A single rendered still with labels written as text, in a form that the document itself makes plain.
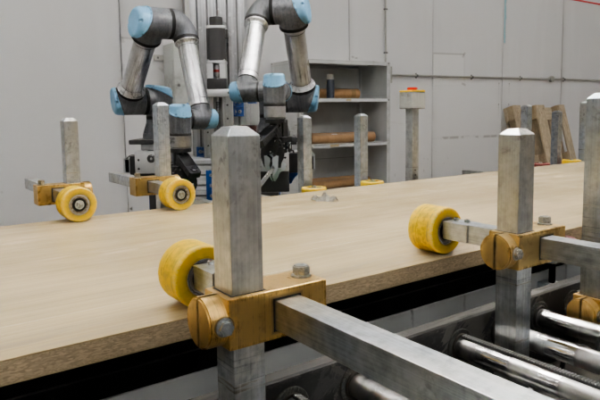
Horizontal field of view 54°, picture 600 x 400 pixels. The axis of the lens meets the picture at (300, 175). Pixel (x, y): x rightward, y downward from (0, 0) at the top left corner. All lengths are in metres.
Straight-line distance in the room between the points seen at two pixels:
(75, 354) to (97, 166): 3.75
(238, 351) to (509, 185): 0.46
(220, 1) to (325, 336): 2.38
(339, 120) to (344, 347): 4.77
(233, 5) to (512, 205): 2.11
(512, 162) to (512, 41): 6.00
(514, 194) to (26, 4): 3.87
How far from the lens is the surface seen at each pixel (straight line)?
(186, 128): 2.07
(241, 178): 0.55
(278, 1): 2.33
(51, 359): 0.70
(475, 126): 6.41
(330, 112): 5.19
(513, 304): 0.90
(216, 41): 2.69
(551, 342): 0.94
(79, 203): 1.43
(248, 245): 0.57
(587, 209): 1.08
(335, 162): 5.24
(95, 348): 0.71
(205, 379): 0.85
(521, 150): 0.86
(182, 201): 1.53
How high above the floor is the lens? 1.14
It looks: 6 degrees down
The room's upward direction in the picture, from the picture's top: 1 degrees counter-clockwise
